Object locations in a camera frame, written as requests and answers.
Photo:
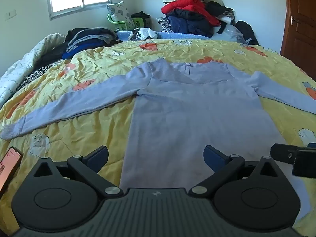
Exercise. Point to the zebra-striped cloth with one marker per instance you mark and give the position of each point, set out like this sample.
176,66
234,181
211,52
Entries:
34,75

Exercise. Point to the white and black plastic bag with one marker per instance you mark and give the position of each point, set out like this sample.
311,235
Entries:
145,33

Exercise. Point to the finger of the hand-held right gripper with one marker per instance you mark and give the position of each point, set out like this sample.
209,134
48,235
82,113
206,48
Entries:
281,153

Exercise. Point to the dark cloth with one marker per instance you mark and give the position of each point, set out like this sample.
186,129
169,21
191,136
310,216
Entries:
140,14

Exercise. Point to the black backpack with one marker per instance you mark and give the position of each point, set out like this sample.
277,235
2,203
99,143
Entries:
245,32

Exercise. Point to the smartphone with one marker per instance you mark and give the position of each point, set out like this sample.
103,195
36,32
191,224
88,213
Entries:
8,167

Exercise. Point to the floral pillow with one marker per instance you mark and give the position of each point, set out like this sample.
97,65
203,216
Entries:
121,13

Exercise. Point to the lavender long-sleeve shirt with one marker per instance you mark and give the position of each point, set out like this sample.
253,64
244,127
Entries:
197,108

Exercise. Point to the green plastic chair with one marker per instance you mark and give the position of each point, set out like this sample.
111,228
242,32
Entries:
142,21

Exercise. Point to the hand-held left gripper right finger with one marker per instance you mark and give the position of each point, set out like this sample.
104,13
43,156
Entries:
212,156

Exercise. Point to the black garment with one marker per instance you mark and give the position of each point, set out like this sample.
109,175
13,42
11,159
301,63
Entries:
49,54

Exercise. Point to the white wall switch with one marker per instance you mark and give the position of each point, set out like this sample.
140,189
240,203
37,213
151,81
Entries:
11,14

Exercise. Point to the navy jacket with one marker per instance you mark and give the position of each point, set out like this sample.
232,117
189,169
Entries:
182,26

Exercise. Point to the brown wooden door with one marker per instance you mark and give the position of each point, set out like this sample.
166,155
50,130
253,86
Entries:
301,29

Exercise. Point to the stack of folded clothes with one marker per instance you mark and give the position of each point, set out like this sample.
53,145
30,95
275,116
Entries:
86,39

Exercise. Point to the window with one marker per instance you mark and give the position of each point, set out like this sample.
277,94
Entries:
66,0

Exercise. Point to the houndstooth cloth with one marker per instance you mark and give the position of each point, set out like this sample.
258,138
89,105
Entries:
164,24

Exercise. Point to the light blue blanket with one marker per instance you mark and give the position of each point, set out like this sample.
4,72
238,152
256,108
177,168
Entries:
172,35

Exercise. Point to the red jacket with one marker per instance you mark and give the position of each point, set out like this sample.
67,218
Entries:
182,3

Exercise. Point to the yellow carrot-print quilt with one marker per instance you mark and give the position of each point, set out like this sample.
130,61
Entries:
172,49

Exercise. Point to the cream fleece cloth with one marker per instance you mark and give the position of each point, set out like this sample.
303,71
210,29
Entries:
218,0

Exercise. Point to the clear plastic bag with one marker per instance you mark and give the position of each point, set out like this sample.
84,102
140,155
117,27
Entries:
229,33

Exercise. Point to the black and white clothes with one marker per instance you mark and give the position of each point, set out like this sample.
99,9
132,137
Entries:
217,8

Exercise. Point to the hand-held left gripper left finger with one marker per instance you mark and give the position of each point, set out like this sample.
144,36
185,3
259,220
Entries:
98,156

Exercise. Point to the white quilt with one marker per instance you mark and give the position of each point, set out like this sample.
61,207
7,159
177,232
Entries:
22,59

